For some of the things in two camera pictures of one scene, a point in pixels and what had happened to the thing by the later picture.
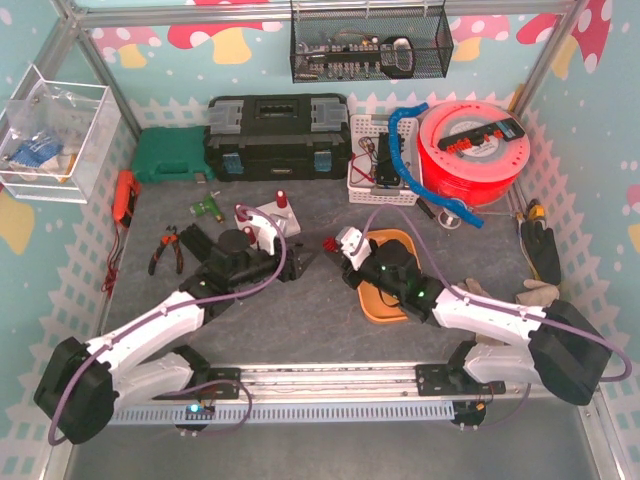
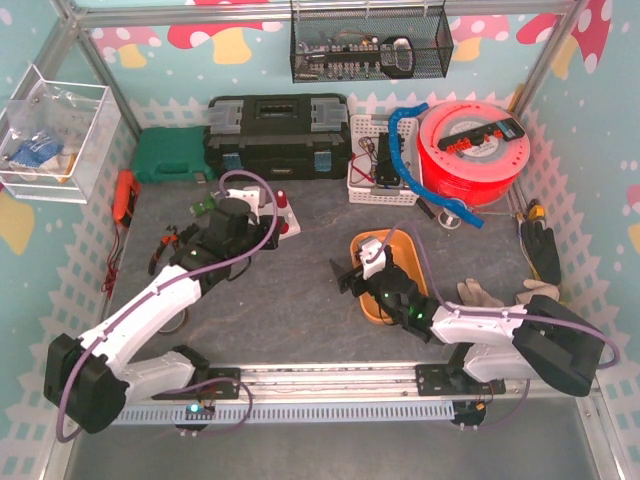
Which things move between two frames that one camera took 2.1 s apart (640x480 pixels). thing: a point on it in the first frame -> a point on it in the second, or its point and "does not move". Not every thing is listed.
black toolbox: [279, 137] does not move
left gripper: [289, 266] -> [265, 228]
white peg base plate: [282, 213] does not move
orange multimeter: [127, 187] does not move
